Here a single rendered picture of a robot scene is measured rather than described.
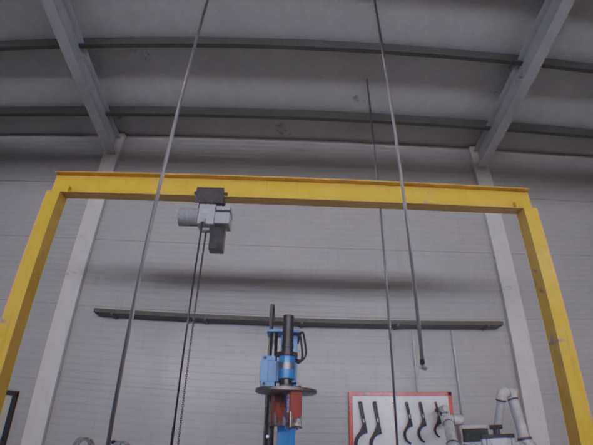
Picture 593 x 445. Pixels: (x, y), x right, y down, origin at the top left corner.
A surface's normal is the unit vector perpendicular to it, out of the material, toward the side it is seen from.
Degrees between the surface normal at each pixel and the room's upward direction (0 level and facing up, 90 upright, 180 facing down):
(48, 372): 90
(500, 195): 90
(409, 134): 174
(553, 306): 90
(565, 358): 90
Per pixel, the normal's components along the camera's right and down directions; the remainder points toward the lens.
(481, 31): -0.03, 0.81
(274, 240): 0.03, -0.49
